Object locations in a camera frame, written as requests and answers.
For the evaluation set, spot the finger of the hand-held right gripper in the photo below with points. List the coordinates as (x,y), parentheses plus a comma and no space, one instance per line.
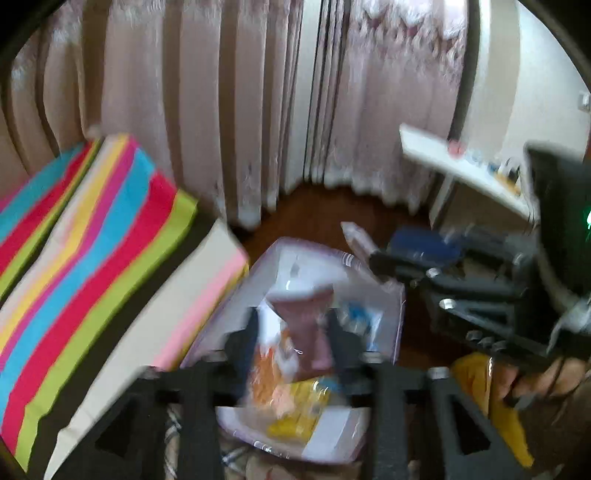
(425,247)
(485,314)

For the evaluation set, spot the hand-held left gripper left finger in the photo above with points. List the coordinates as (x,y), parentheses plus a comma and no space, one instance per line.
(242,360)

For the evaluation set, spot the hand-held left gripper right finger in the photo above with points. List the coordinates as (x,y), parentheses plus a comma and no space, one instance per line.
(341,360)

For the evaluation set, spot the brown snack packet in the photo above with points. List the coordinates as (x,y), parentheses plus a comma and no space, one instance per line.
(309,327)

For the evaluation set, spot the small clear snack packet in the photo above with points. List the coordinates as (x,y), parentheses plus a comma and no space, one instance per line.
(360,237)

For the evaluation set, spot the clear plastic storage bin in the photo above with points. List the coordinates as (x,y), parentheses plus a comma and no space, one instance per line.
(304,258)

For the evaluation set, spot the person's right hand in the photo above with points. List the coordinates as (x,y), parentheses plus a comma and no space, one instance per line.
(563,376)

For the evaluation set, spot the orange snack packet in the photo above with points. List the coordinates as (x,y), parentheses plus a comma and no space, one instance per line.
(272,369)

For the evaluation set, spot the blue snack packet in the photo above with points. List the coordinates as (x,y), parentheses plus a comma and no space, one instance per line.
(362,323)

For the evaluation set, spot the yellow snack packet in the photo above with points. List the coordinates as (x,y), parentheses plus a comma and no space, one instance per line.
(300,410)

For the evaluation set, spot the white pink bed sheet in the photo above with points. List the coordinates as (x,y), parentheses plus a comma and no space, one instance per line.
(184,300)

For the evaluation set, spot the row of small desk items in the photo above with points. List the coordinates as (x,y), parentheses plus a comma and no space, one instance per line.
(501,173)

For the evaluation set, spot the white desk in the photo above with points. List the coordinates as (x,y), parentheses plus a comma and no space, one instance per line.
(438,157)

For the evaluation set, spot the plaid cloth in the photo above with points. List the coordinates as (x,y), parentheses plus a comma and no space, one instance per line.
(235,461)

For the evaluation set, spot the small red desk item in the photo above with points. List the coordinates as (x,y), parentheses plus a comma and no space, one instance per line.
(457,147)

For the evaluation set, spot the yellow cloth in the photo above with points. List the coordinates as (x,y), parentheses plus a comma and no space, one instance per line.
(503,424)

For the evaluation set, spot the striped colourful blanket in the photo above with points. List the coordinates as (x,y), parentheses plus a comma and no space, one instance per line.
(92,230)

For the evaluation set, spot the pink patterned curtain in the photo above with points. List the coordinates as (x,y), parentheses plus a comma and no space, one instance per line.
(184,92)

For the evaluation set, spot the white wall socket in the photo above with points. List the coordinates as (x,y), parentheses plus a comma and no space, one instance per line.
(585,101)

